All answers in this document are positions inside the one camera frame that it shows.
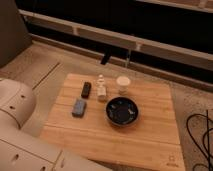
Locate dark blue bowl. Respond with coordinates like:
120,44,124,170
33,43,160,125
105,97,139,126

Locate small white bottle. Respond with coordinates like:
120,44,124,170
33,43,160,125
97,75,107,101

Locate black cables on floor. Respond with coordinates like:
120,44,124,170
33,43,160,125
185,109,213,171

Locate grey cabinet at left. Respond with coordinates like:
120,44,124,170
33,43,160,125
0,0,32,68

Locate white railing shelf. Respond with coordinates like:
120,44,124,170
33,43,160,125
20,10,213,71

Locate wooden table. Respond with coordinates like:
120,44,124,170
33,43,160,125
40,74,185,171

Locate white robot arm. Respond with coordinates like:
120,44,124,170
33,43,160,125
0,78,112,171

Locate blue sponge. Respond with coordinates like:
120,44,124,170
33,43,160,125
72,99,86,117

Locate white cup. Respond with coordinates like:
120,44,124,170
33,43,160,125
116,76,131,94

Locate black rectangular bar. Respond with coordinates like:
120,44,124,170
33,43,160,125
81,82,91,98

